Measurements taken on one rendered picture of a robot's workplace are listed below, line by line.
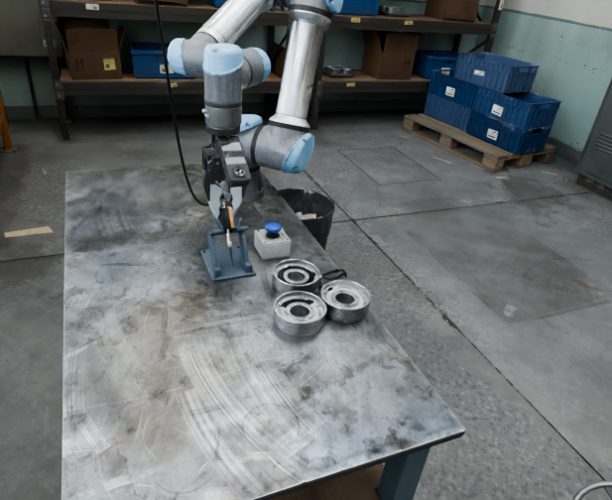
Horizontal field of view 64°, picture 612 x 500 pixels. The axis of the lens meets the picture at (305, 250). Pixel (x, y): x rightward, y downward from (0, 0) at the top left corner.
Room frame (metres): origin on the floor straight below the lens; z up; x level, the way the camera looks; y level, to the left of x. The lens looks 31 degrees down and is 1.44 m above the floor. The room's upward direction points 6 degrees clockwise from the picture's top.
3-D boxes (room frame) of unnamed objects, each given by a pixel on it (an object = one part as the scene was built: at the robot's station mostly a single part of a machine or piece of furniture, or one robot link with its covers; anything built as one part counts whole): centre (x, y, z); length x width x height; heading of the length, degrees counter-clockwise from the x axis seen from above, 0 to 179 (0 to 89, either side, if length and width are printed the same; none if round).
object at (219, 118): (1.00, 0.20, 1.14); 0.08 x 0.08 x 0.05
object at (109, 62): (4.02, 1.83, 0.64); 0.49 x 0.40 x 0.37; 120
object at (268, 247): (1.04, 0.09, 0.82); 0.08 x 0.07 x 0.05; 25
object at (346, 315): (0.83, -0.09, 0.82); 0.10 x 0.10 x 0.04
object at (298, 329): (0.77, 0.00, 0.82); 0.10 x 0.10 x 0.04
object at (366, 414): (0.96, 0.23, 0.79); 1.20 x 0.60 x 0.02; 25
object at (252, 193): (1.35, 0.22, 0.85); 0.15 x 0.15 x 0.10
